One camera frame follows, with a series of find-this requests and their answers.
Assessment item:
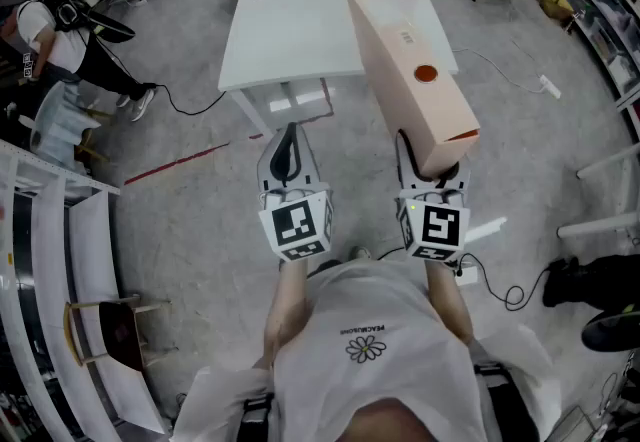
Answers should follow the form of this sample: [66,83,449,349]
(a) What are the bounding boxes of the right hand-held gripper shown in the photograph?
[394,129,472,263]

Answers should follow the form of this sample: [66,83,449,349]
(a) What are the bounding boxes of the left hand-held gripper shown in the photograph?
[256,122,336,263]

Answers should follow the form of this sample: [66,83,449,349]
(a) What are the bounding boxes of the peach item box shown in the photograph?
[344,0,482,179]

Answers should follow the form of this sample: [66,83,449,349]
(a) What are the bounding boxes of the person's left forearm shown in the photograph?
[262,257,314,372]

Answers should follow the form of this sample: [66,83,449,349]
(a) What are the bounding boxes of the person's right forearm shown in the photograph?
[424,259,475,347]

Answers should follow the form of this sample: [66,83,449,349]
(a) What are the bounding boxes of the white power adapter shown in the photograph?
[454,264,480,288]

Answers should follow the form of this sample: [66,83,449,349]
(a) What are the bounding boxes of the red floor tape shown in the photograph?
[123,78,336,187]

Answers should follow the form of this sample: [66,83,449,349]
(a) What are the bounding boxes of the white table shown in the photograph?
[217,0,460,141]

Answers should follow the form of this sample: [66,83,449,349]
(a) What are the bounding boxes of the white power strip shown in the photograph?
[538,73,563,100]

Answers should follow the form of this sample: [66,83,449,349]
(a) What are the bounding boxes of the person's white shirt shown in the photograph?
[168,257,564,442]

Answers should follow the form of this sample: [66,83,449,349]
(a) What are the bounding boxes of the yellow bag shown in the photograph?
[538,0,577,22]

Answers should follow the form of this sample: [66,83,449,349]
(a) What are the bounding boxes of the stool with clear cover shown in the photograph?
[28,81,115,164]

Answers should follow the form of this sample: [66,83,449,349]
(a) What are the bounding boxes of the storage shelf with bins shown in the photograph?
[528,0,640,144]

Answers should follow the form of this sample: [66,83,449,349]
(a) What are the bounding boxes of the wooden chair with dark seat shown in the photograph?
[62,296,174,372]

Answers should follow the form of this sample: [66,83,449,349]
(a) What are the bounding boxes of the white shelf unit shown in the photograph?
[0,138,169,437]

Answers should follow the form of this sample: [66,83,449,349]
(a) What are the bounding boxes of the black floor cable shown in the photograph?
[148,83,229,118]

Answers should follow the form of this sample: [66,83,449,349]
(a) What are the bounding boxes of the white power cable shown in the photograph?
[451,46,547,94]

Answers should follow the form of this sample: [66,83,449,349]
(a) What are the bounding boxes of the black adapter cable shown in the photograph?
[458,251,552,312]

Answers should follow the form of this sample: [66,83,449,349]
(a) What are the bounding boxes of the white table frame legs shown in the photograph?
[556,141,640,240]

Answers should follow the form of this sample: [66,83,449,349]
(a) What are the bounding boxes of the person's black harness strap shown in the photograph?
[238,393,277,442]
[472,363,529,442]

